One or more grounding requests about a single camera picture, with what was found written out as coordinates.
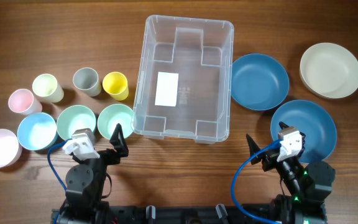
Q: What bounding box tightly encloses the blue plate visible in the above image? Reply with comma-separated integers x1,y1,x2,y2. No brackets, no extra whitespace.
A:
231,54,290,111
270,100,337,163

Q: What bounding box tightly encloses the beige plate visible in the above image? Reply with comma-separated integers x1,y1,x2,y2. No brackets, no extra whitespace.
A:
300,42,358,99

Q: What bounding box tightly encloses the pale pink bowl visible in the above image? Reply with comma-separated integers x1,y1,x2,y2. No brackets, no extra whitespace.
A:
0,129,22,168

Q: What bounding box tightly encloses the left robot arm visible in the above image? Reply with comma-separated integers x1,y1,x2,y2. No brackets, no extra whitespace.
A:
51,124,129,223

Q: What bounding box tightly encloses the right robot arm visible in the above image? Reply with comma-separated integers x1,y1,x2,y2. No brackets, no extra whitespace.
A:
243,121,336,224

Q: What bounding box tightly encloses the white label in container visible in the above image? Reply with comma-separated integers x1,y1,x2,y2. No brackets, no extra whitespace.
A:
155,72,178,107

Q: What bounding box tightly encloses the clear plastic storage container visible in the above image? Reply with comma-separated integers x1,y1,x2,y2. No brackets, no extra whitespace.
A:
132,15,234,144

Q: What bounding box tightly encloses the mint green bowl right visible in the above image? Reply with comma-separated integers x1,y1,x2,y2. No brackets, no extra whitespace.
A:
97,104,133,139

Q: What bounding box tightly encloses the mint green bowl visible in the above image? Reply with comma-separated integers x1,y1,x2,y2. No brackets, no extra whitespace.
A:
97,104,133,139
57,105,96,140

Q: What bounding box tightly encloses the mint green bowl left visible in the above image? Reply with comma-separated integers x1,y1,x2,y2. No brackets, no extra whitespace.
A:
57,105,96,140

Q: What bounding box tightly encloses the yellow cup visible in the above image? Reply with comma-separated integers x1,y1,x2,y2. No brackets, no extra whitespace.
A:
102,72,129,101

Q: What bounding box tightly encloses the grey cup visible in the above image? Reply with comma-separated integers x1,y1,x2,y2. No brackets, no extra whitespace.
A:
73,67,101,97

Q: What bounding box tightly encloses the light blue bowl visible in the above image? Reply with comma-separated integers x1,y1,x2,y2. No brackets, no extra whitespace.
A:
17,113,58,151

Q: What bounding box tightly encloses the pale green cup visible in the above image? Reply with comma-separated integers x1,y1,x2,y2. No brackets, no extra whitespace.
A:
32,73,64,103

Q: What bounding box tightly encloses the pink cup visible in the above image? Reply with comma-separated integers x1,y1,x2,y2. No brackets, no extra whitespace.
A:
8,89,42,116

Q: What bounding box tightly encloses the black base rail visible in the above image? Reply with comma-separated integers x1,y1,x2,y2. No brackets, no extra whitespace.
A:
50,204,328,224

